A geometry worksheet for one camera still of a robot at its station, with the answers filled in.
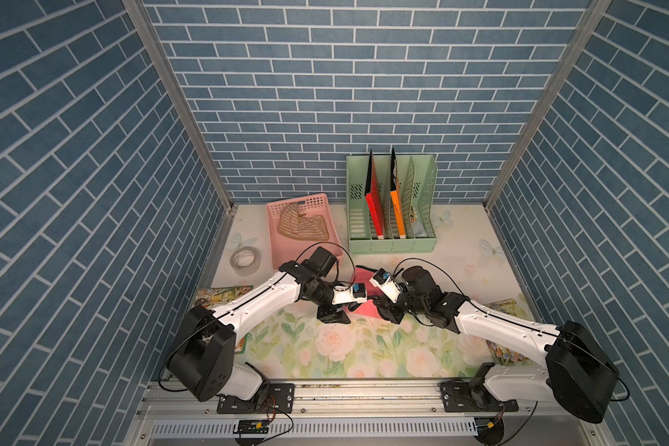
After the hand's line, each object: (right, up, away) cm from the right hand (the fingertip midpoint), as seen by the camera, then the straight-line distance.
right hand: (377, 300), depth 82 cm
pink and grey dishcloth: (-2, -2, 0) cm, 3 cm away
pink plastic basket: (-34, +13, +23) cm, 43 cm away
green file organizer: (+19, +39, +30) cm, 53 cm away
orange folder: (+6, +32, +2) cm, 32 cm away
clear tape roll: (-47, +10, +19) cm, 51 cm away
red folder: (-1, +32, +3) cm, 32 cm away
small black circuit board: (-34, -30, -10) cm, 47 cm away
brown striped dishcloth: (-30, +23, +26) cm, 46 cm away
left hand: (-8, -2, -3) cm, 8 cm away
